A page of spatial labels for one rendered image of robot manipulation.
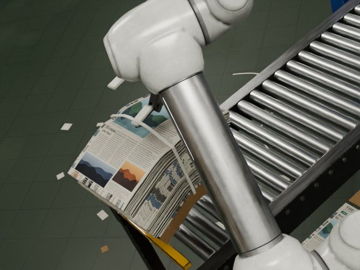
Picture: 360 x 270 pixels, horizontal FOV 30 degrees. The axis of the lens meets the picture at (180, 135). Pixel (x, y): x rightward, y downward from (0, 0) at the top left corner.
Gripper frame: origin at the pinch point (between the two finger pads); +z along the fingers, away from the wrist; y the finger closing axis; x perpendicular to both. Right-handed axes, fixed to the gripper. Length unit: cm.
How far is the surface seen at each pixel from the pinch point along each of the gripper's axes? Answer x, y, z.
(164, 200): -13.3, 23.6, 10.9
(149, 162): -11.3, 11.4, 7.8
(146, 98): 12.5, 13.8, -11.6
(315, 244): 10, 132, -42
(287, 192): -22, 52, -20
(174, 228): -13.1, 34.2, 13.2
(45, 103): 230, 126, -41
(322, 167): -26, 53, -34
